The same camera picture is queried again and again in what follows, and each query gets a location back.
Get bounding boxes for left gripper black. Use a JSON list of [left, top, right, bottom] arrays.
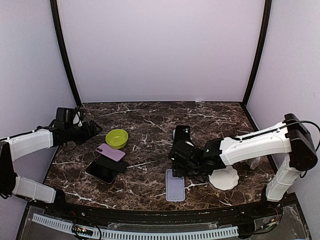
[[64, 120, 103, 146]]

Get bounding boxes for lavender phone case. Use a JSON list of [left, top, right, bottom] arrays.
[[165, 169, 186, 202]]

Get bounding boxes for purple phone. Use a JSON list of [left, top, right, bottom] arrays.
[[95, 143, 126, 162]]

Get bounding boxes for dark screen phone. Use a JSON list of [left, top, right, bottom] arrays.
[[85, 161, 118, 184]]

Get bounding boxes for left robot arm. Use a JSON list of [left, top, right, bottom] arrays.
[[0, 120, 103, 218]]

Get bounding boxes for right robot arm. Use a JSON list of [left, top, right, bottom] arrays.
[[168, 113, 320, 217]]

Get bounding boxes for black phone case centre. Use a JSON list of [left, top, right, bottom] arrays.
[[173, 125, 191, 145]]

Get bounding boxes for black phone case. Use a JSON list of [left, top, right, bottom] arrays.
[[173, 125, 191, 145], [95, 155, 129, 173]]

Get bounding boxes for black phone case left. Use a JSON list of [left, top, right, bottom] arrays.
[[95, 155, 129, 173]]

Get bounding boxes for green bowl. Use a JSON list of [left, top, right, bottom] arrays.
[[105, 129, 129, 150]]

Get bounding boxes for white scalloped dish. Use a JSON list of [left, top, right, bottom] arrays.
[[208, 165, 240, 191]]

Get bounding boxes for patterned white mug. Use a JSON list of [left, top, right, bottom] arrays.
[[245, 156, 261, 170]]

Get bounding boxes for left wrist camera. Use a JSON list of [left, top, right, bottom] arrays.
[[55, 107, 82, 125]]

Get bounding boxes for black front rail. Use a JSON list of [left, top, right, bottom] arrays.
[[21, 193, 300, 226]]

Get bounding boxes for left black frame post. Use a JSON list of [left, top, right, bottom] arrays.
[[50, 0, 82, 107]]

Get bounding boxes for black frame post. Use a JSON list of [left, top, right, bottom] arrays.
[[240, 0, 273, 107], [50, 0, 82, 107]]

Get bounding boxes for white cable duct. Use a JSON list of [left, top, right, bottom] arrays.
[[31, 213, 239, 240]]

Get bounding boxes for right black frame post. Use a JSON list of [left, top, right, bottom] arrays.
[[240, 0, 273, 107]]

